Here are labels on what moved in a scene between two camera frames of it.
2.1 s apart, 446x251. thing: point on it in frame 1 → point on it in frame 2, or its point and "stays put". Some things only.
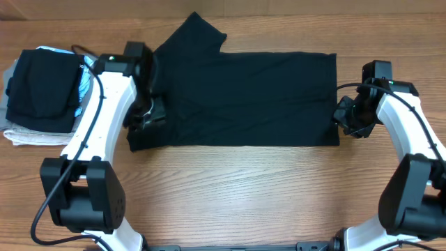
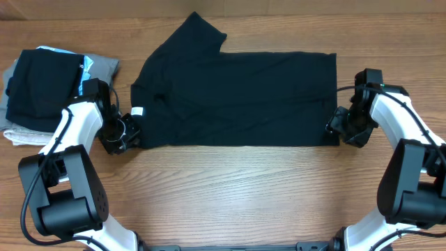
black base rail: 339,245 stays put
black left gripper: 159,115 → 112,147
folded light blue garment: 86,64 stays put
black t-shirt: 214,99 stays put
